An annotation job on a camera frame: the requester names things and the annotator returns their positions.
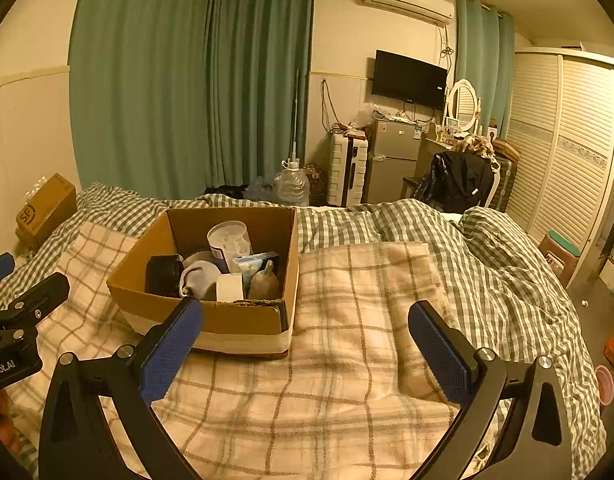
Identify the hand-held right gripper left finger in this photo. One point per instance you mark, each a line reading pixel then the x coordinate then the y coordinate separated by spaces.
pixel 169 355

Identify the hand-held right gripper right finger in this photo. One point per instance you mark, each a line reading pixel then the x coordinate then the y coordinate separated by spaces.
pixel 439 355

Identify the black case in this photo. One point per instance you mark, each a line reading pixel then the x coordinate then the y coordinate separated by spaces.
pixel 163 275

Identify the white bear toy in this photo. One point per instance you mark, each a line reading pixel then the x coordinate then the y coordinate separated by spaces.
pixel 199 280

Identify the brown bottle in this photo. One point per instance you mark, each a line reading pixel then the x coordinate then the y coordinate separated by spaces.
pixel 264 282

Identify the blue white packet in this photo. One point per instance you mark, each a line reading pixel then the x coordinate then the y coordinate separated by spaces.
pixel 254 262

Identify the clear round container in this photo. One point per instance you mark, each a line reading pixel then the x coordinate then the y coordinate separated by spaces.
pixel 229 242

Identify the person's left hand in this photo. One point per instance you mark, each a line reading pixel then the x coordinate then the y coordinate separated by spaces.
pixel 2 427

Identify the closed brown cardboard box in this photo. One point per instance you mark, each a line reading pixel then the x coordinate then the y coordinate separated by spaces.
pixel 47 210

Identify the beige plaid blanket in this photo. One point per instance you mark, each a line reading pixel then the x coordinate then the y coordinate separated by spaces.
pixel 347 340

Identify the brown stool with green top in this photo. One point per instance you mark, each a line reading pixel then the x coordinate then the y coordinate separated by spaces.
pixel 562 257

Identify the pink basin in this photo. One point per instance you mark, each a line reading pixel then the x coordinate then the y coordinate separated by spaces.
pixel 604 385

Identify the black jacket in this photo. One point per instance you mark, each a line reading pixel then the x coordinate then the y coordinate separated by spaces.
pixel 459 177

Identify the white chair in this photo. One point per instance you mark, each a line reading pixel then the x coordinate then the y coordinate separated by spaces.
pixel 497 180

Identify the brown patterned trunk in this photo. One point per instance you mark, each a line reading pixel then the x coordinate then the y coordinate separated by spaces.
pixel 507 180

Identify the clear plastic bag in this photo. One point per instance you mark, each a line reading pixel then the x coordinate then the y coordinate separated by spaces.
pixel 261 189

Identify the grey fridge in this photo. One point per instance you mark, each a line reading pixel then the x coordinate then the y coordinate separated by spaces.
pixel 392 165

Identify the white suitcase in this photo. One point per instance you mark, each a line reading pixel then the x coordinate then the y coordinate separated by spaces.
pixel 348 170

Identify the dressing table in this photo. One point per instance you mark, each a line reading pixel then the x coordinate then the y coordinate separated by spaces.
pixel 434 147

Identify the large water jug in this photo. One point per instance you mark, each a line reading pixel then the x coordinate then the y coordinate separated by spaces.
pixel 291 185

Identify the brown patterned bag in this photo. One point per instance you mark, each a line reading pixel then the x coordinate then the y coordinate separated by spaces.
pixel 317 182

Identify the tan fluffy item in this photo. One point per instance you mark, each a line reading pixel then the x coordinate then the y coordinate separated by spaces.
pixel 474 146

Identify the white louvred wardrobe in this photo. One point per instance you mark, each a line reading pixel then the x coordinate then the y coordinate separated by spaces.
pixel 562 155

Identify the oval white mirror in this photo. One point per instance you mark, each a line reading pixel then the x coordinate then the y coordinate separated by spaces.
pixel 464 105

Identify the wide green curtain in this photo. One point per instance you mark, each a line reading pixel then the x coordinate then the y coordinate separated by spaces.
pixel 177 85

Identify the white pole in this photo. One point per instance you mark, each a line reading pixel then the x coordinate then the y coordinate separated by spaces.
pixel 294 115

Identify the narrow green curtain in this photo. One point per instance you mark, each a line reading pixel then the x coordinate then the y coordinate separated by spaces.
pixel 482 60

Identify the white air conditioner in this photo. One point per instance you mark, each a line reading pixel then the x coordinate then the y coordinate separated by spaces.
pixel 409 0

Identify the black wall television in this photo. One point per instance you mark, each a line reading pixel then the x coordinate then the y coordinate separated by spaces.
pixel 409 79

